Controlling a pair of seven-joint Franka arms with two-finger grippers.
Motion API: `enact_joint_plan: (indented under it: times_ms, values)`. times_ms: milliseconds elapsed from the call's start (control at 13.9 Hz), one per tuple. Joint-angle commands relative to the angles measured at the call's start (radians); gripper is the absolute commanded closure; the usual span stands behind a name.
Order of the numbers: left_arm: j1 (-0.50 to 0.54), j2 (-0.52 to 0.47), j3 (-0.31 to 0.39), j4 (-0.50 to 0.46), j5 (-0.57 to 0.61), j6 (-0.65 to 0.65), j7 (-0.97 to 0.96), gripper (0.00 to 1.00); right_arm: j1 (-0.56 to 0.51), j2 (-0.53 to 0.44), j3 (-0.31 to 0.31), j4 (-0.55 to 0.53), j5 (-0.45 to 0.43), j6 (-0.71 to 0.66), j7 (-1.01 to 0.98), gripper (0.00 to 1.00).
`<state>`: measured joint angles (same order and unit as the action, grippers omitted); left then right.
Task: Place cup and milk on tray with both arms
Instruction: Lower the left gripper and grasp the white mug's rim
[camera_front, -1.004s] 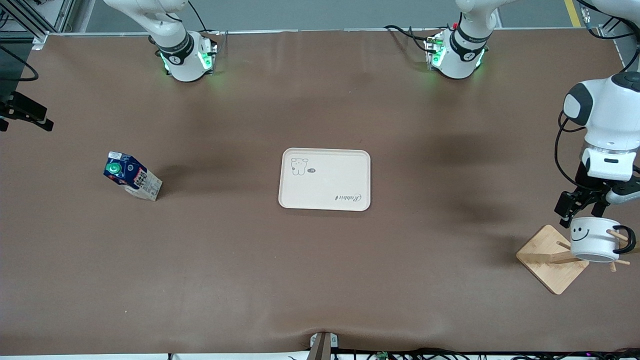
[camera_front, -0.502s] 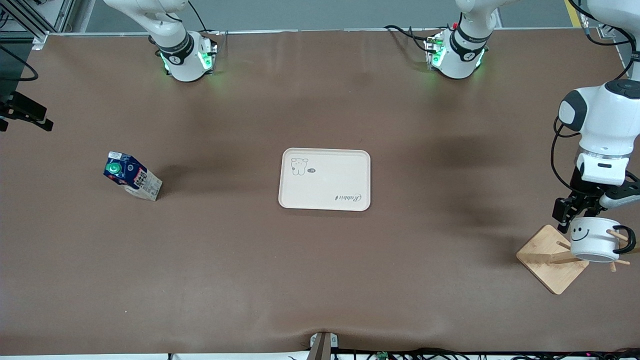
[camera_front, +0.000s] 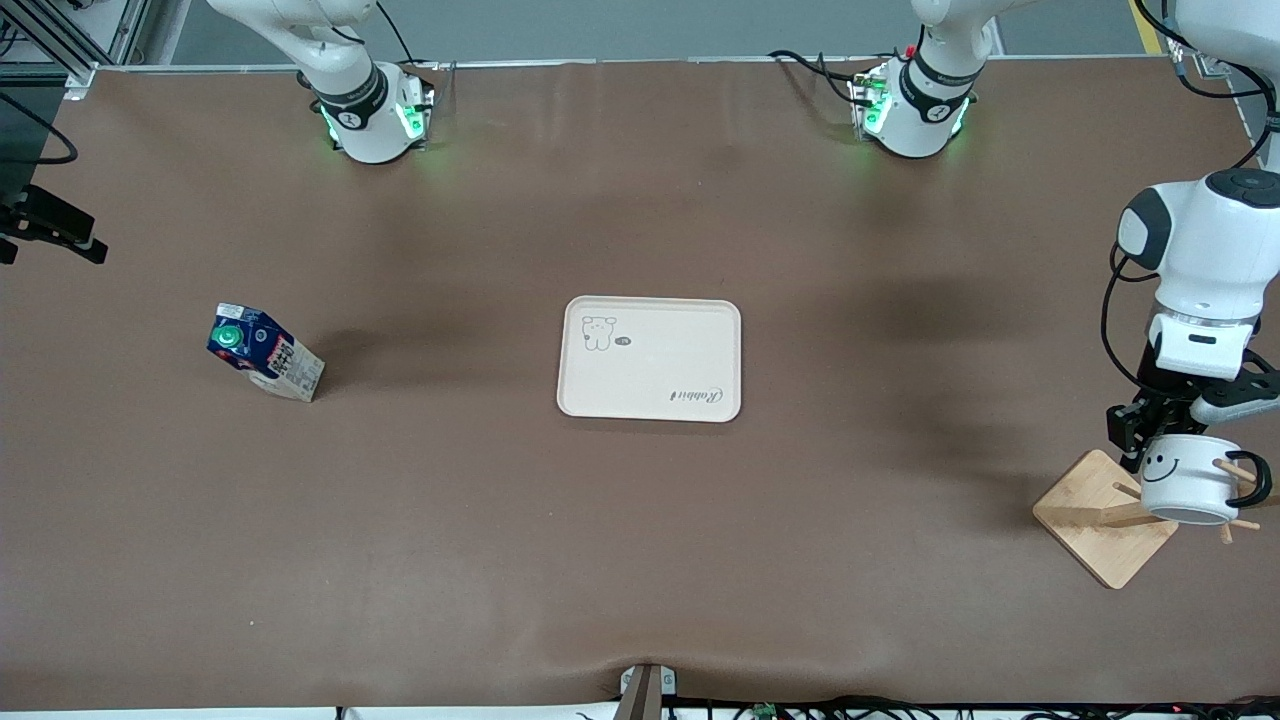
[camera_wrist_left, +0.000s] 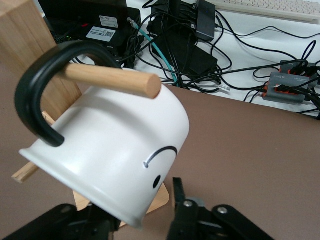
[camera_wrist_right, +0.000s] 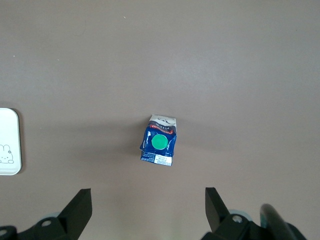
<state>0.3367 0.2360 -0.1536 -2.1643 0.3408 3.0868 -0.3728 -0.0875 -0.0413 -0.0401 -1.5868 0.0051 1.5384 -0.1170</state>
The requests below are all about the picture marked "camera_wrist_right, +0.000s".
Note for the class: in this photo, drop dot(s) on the brown table cover mat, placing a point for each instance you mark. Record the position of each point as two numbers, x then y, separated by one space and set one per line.
160 62

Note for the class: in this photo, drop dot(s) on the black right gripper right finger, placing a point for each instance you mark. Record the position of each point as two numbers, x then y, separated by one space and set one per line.
220 222

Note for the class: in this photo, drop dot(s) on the cream rabbit print tray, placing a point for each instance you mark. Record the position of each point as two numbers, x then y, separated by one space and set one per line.
8 140

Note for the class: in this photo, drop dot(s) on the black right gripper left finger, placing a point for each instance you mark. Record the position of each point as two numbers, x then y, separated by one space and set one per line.
72 217

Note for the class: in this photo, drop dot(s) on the blue white milk carton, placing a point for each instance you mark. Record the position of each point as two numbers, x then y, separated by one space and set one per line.
158 142

